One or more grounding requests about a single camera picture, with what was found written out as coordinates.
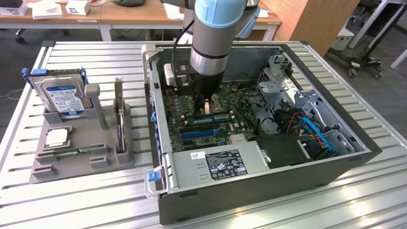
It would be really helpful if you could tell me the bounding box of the blue expansion slot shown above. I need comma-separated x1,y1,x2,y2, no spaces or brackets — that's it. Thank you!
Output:
180,126,223,140

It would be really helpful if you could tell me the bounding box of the metal CPU socket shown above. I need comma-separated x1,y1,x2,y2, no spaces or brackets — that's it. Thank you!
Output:
211,94,228,113

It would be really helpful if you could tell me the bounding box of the black rounded desk device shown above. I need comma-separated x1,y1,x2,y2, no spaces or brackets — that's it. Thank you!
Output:
114,0,147,7

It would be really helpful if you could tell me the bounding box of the white box black lid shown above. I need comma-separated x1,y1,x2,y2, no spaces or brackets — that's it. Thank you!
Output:
0,0,30,16

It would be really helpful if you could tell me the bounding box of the silver power supply unit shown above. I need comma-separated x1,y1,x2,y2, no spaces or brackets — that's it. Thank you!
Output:
164,142,271,189

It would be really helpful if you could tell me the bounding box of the black chair base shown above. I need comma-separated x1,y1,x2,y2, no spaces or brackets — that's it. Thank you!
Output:
15,28,71,45

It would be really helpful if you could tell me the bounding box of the white labelled box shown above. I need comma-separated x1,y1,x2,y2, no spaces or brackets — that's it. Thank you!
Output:
66,0,92,16

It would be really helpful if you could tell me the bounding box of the white floor cable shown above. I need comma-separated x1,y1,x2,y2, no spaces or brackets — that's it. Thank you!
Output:
0,88,24,100

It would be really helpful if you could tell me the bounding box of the silver chipset heatsink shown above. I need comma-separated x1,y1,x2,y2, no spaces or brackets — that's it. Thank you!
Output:
228,134,250,144

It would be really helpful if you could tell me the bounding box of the blue disk caddy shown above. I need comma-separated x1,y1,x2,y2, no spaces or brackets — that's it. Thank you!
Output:
22,67,90,84

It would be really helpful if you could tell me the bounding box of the white box red button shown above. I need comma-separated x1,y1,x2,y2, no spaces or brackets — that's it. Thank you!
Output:
333,22,357,51

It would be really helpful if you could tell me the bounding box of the wooden desk white frame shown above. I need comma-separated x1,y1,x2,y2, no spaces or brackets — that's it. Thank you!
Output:
100,0,283,43
0,0,103,31

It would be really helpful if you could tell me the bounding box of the wooden cabinet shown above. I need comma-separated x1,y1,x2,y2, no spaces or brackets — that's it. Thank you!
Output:
259,0,362,57

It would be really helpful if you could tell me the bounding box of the white table frame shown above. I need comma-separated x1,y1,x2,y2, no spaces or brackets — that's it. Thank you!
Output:
349,0,407,70

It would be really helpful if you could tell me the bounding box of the blue flat data wire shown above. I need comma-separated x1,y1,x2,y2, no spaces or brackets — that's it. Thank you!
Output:
301,115,338,153

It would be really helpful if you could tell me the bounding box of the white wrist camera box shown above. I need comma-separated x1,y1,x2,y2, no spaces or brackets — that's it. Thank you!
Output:
163,63,179,86

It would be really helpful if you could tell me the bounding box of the silver CPU chip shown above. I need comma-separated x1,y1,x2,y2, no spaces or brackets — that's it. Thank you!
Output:
44,128,72,147

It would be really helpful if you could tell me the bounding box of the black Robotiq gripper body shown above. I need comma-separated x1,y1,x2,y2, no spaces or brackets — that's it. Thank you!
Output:
192,73,223,101

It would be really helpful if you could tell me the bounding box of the black fan shroud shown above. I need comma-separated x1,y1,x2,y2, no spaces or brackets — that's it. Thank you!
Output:
256,133,311,169

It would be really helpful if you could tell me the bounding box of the black wheeled stand base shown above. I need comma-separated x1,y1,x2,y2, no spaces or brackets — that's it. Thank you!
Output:
349,56,385,78

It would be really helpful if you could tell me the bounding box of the graphics card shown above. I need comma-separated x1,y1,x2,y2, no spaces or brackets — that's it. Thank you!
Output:
114,76,128,154

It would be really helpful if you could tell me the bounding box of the black camera cable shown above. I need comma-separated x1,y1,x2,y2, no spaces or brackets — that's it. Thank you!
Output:
172,19,195,72

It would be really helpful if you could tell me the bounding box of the black open PC case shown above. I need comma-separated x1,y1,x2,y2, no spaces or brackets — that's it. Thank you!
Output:
140,42,383,226

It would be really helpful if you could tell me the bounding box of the white flat carton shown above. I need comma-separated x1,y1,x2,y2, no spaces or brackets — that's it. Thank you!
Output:
31,1,64,20

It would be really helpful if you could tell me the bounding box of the red wire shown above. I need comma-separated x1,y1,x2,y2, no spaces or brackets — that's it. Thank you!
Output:
286,112,326,146

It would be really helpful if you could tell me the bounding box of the green RAM stick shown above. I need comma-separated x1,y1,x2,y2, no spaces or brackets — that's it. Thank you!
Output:
54,147,98,157
186,114,231,125

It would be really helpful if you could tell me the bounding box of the green motherboard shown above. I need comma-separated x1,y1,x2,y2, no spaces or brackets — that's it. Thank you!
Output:
160,81,267,153

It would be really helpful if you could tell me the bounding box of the hard disk blue label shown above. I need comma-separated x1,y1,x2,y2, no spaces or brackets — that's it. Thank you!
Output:
27,73,88,120

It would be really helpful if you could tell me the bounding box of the grey parts rack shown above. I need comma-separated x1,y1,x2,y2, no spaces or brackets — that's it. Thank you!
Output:
28,82,136,184

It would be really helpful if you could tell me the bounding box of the long black expansion slot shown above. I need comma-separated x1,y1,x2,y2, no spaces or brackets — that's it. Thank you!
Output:
179,125,211,134

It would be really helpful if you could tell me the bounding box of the silver metal disk bay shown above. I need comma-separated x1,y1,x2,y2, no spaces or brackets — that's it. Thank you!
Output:
254,54,371,161

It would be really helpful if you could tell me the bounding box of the white paper stack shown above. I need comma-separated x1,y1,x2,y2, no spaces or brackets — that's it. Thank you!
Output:
163,2,186,20

